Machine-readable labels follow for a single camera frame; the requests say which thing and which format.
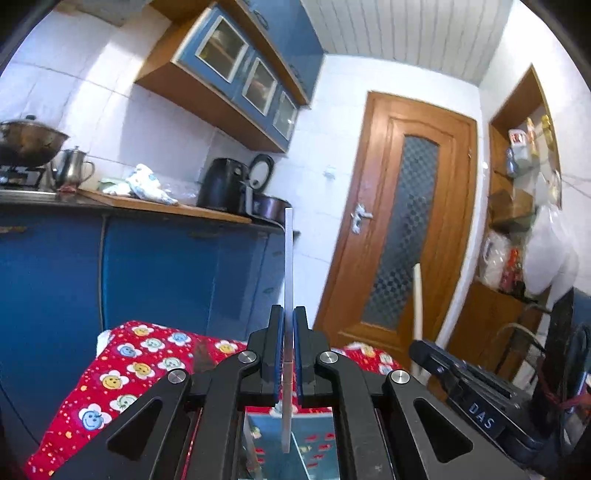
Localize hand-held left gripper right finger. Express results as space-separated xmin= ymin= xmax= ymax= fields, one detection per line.
xmin=292 ymin=305 xmax=529 ymax=480

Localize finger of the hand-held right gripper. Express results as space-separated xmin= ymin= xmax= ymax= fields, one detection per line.
xmin=409 ymin=339 xmax=468 ymax=394

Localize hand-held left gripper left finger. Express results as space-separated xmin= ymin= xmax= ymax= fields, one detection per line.
xmin=53 ymin=305 xmax=284 ymax=480

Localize light blue utensil holder box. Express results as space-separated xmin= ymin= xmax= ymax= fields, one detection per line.
xmin=235 ymin=406 xmax=342 ymax=480

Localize white plastic bag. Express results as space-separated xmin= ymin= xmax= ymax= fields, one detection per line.
xmin=524 ymin=203 xmax=580 ymax=296

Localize clear snack bag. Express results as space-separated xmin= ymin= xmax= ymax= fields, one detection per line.
xmin=478 ymin=231 xmax=527 ymax=294

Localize black rice cooker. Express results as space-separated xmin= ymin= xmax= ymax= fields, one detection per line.
xmin=247 ymin=154 xmax=293 ymax=220

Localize blue lower kitchen cabinets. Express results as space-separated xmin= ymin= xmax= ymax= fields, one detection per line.
xmin=0 ymin=189 xmax=301 ymax=462

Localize red flower printed tablecloth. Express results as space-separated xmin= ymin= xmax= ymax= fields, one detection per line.
xmin=23 ymin=320 xmax=407 ymax=480

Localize cardboard box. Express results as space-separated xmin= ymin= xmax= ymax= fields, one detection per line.
xmin=488 ymin=188 xmax=534 ymax=222

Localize black air fryer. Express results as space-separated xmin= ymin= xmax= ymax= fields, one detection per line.
xmin=196 ymin=158 xmax=252 ymax=214

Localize wooden door with glass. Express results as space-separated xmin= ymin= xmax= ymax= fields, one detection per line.
xmin=314 ymin=91 xmax=478 ymax=370

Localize white patterned cloth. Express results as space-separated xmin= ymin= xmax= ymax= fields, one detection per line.
xmin=99 ymin=164 xmax=179 ymax=206

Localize white red packet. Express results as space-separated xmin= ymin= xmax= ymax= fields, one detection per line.
xmin=507 ymin=129 xmax=532 ymax=178

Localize yellow bottle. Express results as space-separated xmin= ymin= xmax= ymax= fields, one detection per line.
xmin=526 ymin=115 xmax=555 ymax=153

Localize steel kettle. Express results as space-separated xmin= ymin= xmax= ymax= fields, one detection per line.
xmin=50 ymin=147 xmax=95 ymax=190

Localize blue glass-door upper cabinet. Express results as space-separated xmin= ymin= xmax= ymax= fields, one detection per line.
xmin=134 ymin=0 xmax=324 ymax=154

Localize gas stove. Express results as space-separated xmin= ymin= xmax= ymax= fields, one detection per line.
xmin=0 ymin=164 xmax=51 ymax=192

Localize dark steel wok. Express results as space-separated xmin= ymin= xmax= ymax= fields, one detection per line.
xmin=0 ymin=115 xmax=70 ymax=167

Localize grey range hood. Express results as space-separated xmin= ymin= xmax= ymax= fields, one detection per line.
xmin=53 ymin=0 xmax=155 ymax=27

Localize wooden wall shelf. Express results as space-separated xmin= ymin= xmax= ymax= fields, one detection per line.
xmin=445 ymin=65 xmax=578 ymax=384

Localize metal door handle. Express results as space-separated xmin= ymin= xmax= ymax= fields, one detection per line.
xmin=350 ymin=203 xmax=374 ymax=234

